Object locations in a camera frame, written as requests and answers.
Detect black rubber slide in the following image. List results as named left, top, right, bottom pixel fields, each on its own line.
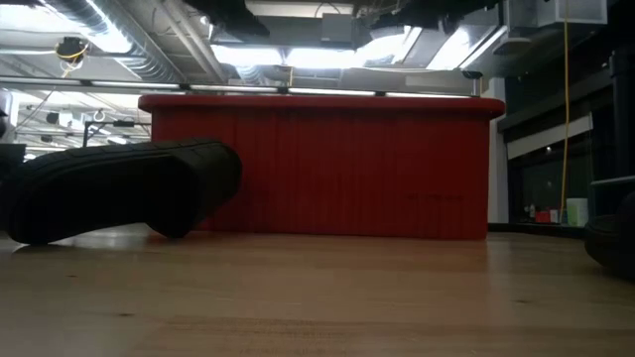
left=0, top=138, right=244, bottom=245
left=583, top=190, right=635, bottom=282

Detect red plastic bin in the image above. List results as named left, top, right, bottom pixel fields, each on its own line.
left=138, top=93, right=506, bottom=242

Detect grey ceiling box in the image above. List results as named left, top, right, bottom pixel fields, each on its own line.
left=320, top=13, right=354, bottom=44

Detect grey desk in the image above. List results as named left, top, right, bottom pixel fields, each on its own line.
left=588, top=176, right=635, bottom=219

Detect black background monitor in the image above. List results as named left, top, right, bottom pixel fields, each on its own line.
left=0, top=143, right=27, bottom=170

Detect horizontal metal light rail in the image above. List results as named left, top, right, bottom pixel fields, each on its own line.
left=0, top=76, right=477, bottom=98

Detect black metal stand frame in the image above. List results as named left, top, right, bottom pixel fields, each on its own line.
left=81, top=120, right=153, bottom=148

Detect silver ventilation duct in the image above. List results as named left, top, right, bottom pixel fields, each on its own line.
left=44, top=0, right=185, bottom=84

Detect yellow cable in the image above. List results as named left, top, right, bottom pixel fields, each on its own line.
left=559, top=0, right=572, bottom=224

